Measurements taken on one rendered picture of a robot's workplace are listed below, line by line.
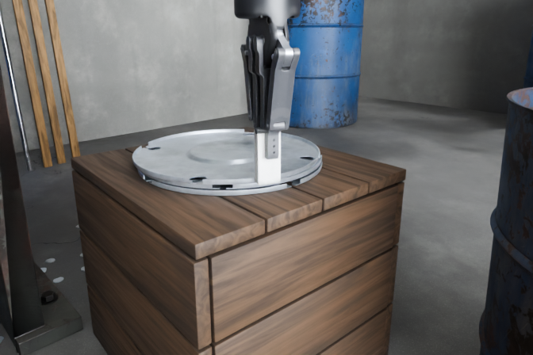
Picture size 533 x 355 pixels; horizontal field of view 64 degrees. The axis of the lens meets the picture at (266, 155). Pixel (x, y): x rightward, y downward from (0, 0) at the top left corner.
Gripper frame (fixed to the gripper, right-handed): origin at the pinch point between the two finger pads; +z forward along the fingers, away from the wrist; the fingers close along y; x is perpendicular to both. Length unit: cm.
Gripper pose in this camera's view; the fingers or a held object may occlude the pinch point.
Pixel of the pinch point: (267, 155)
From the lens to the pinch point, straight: 53.8
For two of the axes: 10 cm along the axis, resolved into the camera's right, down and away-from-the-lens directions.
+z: 0.0, 9.6, 2.8
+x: 9.3, -1.1, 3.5
